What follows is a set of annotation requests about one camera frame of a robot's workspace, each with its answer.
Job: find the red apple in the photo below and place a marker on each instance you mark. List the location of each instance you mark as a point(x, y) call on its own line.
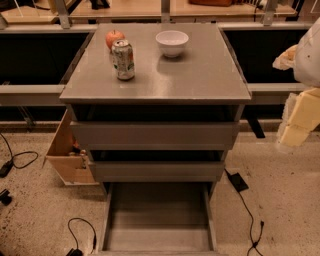
point(112, 36)

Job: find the grey bottom drawer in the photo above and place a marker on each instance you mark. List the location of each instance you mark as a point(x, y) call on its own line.
point(158, 219)

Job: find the grey metal rail frame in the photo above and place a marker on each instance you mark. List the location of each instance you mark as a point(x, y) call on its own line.
point(263, 93)

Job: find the grey drawer cabinet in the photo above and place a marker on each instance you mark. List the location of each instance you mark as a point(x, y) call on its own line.
point(203, 85)

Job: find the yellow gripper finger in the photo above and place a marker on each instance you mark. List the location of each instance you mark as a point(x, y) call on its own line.
point(300, 117)

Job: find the wooden table background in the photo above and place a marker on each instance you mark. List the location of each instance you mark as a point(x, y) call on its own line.
point(45, 11)

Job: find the grey drawer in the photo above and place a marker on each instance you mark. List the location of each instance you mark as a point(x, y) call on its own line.
point(155, 135)
point(158, 219)
point(181, 171)

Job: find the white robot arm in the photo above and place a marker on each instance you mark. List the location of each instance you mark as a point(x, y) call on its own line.
point(306, 69)

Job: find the black object left edge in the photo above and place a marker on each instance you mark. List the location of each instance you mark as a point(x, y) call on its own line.
point(5, 197)

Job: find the black power adapter right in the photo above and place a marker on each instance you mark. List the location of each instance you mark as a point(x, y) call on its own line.
point(240, 185)

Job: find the grey middle drawer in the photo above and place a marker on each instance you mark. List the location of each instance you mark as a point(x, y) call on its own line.
point(181, 171)

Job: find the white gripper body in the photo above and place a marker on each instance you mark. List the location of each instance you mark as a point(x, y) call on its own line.
point(309, 61)

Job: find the white ceramic bowl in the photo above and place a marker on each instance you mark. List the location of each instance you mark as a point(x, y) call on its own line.
point(172, 43)

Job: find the cardboard box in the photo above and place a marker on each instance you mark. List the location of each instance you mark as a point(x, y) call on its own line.
point(71, 167)

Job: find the crumpled soda can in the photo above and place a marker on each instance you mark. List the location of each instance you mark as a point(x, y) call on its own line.
point(123, 62)

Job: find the grey top drawer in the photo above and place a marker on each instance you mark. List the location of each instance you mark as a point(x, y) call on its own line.
point(155, 135)

